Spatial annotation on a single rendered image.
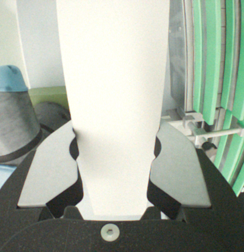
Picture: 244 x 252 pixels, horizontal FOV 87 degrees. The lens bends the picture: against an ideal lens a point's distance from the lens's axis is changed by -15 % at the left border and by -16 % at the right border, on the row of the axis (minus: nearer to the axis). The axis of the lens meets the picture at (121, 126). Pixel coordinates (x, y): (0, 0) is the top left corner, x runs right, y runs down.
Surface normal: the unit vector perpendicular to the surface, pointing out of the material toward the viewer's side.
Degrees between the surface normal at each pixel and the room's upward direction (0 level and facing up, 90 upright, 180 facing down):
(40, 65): 0
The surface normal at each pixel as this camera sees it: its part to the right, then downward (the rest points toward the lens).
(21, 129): 0.90, 0.18
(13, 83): 0.98, 0.00
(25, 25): 0.00, 0.50
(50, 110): 0.37, -0.59
